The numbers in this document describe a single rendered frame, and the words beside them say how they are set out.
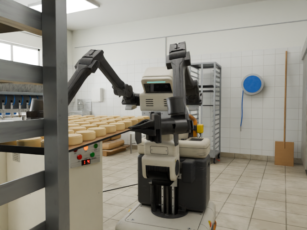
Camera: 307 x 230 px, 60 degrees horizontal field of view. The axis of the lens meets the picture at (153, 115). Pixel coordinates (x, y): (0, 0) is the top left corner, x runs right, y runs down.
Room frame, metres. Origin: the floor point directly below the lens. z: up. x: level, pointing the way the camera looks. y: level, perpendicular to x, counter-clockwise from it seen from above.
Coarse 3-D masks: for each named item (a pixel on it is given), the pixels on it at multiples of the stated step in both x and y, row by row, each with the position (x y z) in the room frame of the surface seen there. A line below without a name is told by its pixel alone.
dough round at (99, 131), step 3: (87, 129) 0.72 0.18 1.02; (90, 129) 0.70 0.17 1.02; (93, 129) 0.70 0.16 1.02; (96, 129) 0.70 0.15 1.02; (99, 129) 0.70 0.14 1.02; (102, 129) 0.71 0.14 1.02; (105, 129) 0.71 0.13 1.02; (96, 132) 0.69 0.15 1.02; (99, 132) 0.70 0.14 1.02; (102, 132) 0.70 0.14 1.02; (105, 132) 0.71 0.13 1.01; (96, 135) 0.69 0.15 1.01; (99, 135) 0.70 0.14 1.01; (102, 135) 0.70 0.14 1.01; (105, 135) 0.72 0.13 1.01
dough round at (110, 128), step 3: (99, 126) 0.77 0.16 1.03; (102, 126) 0.75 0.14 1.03; (105, 126) 0.75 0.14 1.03; (108, 126) 0.75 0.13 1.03; (111, 126) 0.76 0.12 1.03; (114, 126) 0.76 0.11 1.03; (108, 129) 0.75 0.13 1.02; (111, 129) 0.75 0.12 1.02; (114, 129) 0.76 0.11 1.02; (108, 132) 0.75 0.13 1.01; (111, 132) 0.75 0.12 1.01; (114, 132) 0.77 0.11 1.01
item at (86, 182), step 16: (16, 160) 1.87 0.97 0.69; (32, 160) 1.74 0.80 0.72; (16, 176) 1.88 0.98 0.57; (80, 176) 1.67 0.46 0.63; (96, 176) 1.78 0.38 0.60; (80, 192) 1.67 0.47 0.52; (96, 192) 1.78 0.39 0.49; (16, 208) 1.88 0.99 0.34; (32, 208) 1.75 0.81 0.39; (80, 208) 1.67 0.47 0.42; (96, 208) 1.78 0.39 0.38; (16, 224) 1.89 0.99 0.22; (32, 224) 1.75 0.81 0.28; (80, 224) 1.67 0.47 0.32; (96, 224) 1.77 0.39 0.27
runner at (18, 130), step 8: (16, 120) 0.41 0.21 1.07; (24, 120) 0.42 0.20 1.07; (32, 120) 0.43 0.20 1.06; (40, 120) 0.45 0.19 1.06; (0, 128) 0.38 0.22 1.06; (8, 128) 0.39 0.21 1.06; (16, 128) 0.40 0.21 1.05; (24, 128) 0.42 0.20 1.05; (32, 128) 0.43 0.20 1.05; (40, 128) 0.45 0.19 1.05; (0, 136) 0.38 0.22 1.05; (8, 136) 0.39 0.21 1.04; (16, 136) 0.40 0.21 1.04; (24, 136) 0.42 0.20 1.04; (32, 136) 0.43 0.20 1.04
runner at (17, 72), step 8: (0, 64) 0.38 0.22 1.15; (8, 64) 0.39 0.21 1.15; (16, 64) 0.41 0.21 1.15; (24, 64) 0.42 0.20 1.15; (32, 64) 0.44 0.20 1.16; (0, 72) 0.38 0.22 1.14; (8, 72) 0.39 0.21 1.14; (16, 72) 0.41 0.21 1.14; (24, 72) 0.42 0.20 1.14; (32, 72) 0.44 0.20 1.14; (40, 72) 0.45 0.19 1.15; (0, 80) 0.39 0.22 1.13; (8, 80) 0.39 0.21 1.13; (16, 80) 0.41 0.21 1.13; (24, 80) 0.42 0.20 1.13; (32, 80) 0.44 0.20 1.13; (40, 80) 0.45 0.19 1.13
